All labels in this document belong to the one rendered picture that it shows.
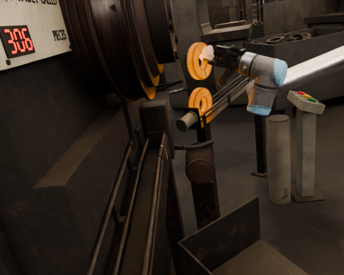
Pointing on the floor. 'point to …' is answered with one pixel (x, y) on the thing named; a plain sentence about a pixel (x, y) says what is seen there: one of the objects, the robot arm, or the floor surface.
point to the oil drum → (230, 24)
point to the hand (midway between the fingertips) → (199, 57)
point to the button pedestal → (306, 148)
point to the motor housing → (202, 184)
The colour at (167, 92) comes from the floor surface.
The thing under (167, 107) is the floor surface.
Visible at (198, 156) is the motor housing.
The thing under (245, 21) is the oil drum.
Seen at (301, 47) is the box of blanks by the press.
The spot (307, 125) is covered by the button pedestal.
